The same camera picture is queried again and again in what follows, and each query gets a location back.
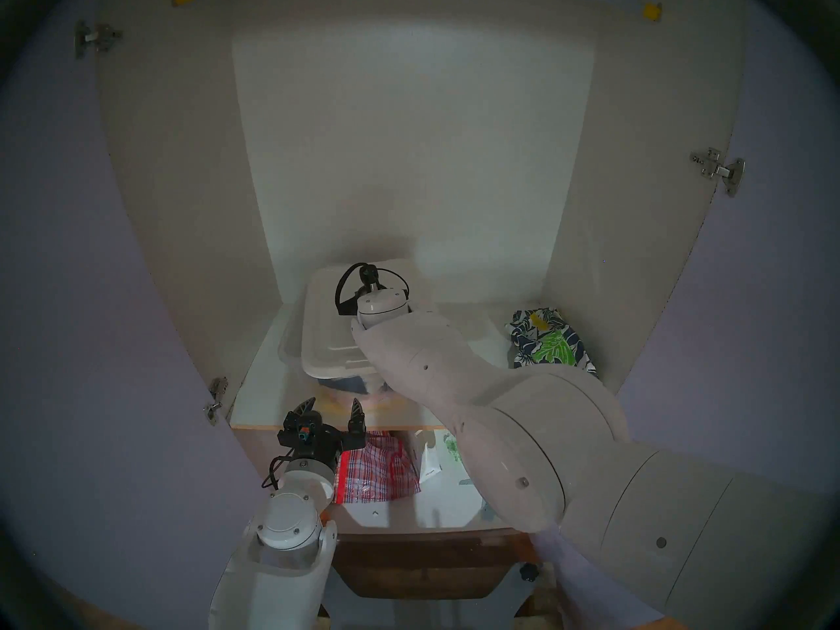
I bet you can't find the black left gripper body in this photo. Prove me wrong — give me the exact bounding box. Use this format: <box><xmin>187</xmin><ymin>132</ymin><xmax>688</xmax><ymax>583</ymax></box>
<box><xmin>277</xmin><ymin>413</ymin><xmax>366</xmax><ymax>469</ymax></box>

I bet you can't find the white plastic bin lid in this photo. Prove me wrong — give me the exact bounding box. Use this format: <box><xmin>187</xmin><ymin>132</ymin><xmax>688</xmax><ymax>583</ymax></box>
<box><xmin>301</xmin><ymin>261</ymin><xmax>431</xmax><ymax>379</ymax></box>

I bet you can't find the navy green floral garment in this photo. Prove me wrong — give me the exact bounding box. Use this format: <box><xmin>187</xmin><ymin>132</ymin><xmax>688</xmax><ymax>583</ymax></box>
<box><xmin>509</xmin><ymin>307</ymin><xmax>599</xmax><ymax>377</ymax></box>

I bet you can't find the clear plastic storage bin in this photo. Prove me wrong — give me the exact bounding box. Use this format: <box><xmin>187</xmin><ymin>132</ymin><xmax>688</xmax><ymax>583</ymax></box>
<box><xmin>278</xmin><ymin>294</ymin><xmax>398</xmax><ymax>408</ymax></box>

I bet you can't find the dark blue folded cloth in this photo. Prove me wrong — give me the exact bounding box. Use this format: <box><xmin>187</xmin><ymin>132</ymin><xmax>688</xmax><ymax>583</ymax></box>
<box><xmin>320</xmin><ymin>375</ymin><xmax>389</xmax><ymax>394</ymax></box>

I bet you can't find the red plaid woven bag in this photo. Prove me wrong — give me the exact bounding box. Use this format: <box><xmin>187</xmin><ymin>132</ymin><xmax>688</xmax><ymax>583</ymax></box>
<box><xmin>331</xmin><ymin>432</ymin><xmax>421</xmax><ymax>505</ymax></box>

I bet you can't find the silver cabinet door hinge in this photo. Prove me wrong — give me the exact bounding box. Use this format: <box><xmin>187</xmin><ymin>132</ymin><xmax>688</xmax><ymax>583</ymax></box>
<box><xmin>73</xmin><ymin>20</ymin><xmax>124</xmax><ymax>60</ymax></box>
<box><xmin>690</xmin><ymin>147</ymin><xmax>747</xmax><ymax>198</ymax></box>
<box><xmin>203</xmin><ymin>376</ymin><xmax>230</xmax><ymax>427</ymax></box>

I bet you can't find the dark brown wooden panel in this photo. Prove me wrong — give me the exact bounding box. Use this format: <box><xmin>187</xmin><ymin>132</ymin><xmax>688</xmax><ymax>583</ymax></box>
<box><xmin>327</xmin><ymin>532</ymin><xmax>534</xmax><ymax>600</ymax></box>

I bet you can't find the white wardrobe cabinet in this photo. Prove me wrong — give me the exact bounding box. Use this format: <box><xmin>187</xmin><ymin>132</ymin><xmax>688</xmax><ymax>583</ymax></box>
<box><xmin>92</xmin><ymin>0</ymin><xmax>749</xmax><ymax>537</ymax></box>

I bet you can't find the lavender cabinet door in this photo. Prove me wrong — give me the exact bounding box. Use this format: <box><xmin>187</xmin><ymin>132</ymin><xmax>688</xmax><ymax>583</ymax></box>
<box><xmin>0</xmin><ymin>5</ymin><xmax>263</xmax><ymax>630</ymax></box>
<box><xmin>614</xmin><ymin>0</ymin><xmax>840</xmax><ymax>505</ymax></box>

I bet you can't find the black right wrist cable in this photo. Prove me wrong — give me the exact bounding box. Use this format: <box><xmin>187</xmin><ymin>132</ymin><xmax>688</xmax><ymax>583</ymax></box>
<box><xmin>335</xmin><ymin>262</ymin><xmax>411</xmax><ymax>317</ymax></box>

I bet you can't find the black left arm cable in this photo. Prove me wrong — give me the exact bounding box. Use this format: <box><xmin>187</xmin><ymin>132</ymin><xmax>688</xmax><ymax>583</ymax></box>
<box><xmin>262</xmin><ymin>454</ymin><xmax>297</xmax><ymax>492</ymax></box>

